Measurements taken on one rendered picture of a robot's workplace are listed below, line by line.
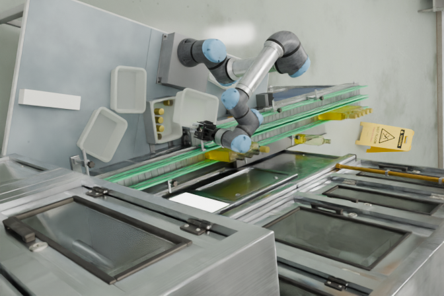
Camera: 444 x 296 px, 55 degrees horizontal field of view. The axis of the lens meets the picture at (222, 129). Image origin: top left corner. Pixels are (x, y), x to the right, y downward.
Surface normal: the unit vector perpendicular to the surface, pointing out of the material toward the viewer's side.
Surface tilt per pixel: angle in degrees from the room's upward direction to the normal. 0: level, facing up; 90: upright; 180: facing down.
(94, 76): 0
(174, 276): 90
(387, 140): 75
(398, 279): 90
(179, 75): 1
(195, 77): 1
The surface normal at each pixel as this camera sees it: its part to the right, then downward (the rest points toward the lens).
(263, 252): 0.69, 0.06
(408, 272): -0.11, -0.98
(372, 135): -0.48, -0.32
